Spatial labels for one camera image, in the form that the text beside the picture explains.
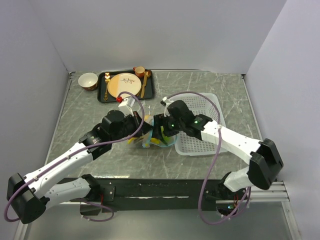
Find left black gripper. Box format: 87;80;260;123
110;110;154;143

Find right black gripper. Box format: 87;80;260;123
151;112;185;139

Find clear zip top bag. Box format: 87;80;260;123
133;113;179;148

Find yellow toy banana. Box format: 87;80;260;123
127;137;141;144

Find green toy fruit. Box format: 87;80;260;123
160;126;177;146

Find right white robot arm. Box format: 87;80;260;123
154;97;284;199

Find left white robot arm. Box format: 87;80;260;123
7;110;153;224

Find white plastic basket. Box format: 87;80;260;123
171;92;226;156

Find orange and cream plate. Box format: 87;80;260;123
107;73;142;98

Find gold fork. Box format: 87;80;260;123
103;72;111;102

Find white and red bowl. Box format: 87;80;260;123
78;72;98;92

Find gold knife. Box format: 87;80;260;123
140;71;148;98

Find gold spoon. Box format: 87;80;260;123
146;70;152;78

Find orange cup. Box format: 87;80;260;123
133;66;146;78

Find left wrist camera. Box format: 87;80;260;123
118;96;136;116

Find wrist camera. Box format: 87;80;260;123
118;96;136;116
160;96;173;115

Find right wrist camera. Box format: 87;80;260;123
160;96;173;115

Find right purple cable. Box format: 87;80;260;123
162;91;252;226

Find purple cable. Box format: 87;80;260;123
3;91;145;223
162;91;252;226

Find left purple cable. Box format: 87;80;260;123
3;91;145;223

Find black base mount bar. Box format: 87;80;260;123
69;174;251;217

